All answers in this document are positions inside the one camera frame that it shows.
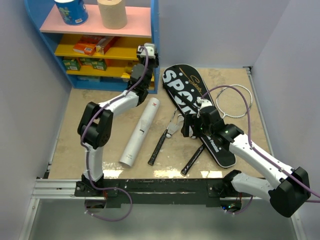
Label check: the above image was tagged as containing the white shuttlecock tube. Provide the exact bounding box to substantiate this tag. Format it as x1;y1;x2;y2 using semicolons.
119;97;160;167

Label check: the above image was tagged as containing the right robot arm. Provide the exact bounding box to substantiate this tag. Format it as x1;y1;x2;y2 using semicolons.
181;106;311;218

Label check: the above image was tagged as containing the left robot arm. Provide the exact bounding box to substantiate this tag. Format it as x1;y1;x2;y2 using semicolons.
77;46;159;196

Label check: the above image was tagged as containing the white badminton racket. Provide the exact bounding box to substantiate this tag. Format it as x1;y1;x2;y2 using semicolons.
180;84;253;176

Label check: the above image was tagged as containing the black shaft badminton racket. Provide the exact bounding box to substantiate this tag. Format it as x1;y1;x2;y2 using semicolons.
147;108;178;166

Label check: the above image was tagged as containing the yellow snack bag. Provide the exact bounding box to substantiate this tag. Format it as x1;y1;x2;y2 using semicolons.
121;66;132;79

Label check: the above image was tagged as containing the black racket cover bag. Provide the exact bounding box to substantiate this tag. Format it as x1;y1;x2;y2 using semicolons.
162;64;236;169

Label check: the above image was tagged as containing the green box right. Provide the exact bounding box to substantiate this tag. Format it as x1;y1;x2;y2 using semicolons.
90;58;107;71

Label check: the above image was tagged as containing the blue shelf unit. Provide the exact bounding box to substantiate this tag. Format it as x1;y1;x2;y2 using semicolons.
25;0;160;92

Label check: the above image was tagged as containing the red white box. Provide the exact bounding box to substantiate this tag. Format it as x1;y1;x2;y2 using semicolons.
95;36;119;55

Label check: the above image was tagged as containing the green box middle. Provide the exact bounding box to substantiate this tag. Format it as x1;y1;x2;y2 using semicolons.
78;57;92;66

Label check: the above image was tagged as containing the orange box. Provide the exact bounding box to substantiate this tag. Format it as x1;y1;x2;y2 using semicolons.
73;35;103;56

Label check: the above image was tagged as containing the brown paper roll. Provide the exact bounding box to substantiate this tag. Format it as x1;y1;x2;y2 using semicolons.
97;0;128;30

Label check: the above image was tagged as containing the blue snack canister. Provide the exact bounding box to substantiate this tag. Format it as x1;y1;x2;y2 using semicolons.
54;0;89;26

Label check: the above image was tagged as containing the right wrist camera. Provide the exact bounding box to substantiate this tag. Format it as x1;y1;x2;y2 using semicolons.
196;97;214;109

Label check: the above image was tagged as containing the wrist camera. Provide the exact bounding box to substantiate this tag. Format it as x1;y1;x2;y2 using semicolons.
196;97;214;109
144;43;156;56

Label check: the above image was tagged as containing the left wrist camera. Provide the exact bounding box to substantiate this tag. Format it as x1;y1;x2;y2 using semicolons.
144;43;156;56

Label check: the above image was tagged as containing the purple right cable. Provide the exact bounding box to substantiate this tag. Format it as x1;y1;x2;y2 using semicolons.
199;85;320;216

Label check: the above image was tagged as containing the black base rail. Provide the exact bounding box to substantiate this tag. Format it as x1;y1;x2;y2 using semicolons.
74;178;239;208

